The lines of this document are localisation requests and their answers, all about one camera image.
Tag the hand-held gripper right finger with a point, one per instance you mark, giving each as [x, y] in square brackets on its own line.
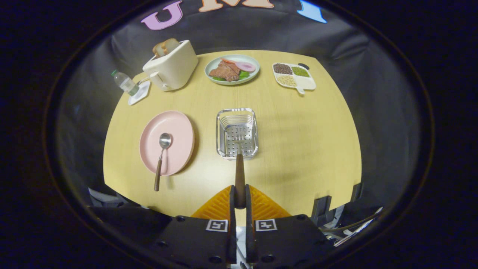
[248, 209]

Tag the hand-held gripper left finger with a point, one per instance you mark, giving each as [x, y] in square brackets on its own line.
[232, 209]

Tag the black table clamp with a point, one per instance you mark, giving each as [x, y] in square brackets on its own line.
[322, 209]
[356, 191]

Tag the metal drainer basket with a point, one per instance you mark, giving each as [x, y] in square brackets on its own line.
[231, 129]

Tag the pink plate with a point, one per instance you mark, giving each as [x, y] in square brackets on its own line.
[179, 130]

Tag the pale green plate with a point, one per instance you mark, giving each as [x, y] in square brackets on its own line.
[250, 76]

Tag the green lettuce leaf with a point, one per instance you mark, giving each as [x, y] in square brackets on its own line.
[244, 74]

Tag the brown meat piece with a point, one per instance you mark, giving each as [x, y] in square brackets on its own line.
[226, 71]

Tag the white divided grain tray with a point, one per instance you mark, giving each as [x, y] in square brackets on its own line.
[307, 83]

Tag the pink ham slice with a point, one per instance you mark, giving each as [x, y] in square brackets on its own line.
[245, 66]

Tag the white square coaster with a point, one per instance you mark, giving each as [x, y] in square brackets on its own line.
[143, 93]

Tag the red tomato slice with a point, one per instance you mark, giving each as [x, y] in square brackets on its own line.
[227, 60]

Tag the cream toaster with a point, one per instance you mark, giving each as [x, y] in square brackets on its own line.
[175, 69]

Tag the clear water bottle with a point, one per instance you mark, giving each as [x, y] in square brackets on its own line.
[126, 83]

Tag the black backdrop cloth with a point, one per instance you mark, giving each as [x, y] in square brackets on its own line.
[373, 93]

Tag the toast slice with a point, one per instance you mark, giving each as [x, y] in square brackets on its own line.
[171, 45]
[158, 49]

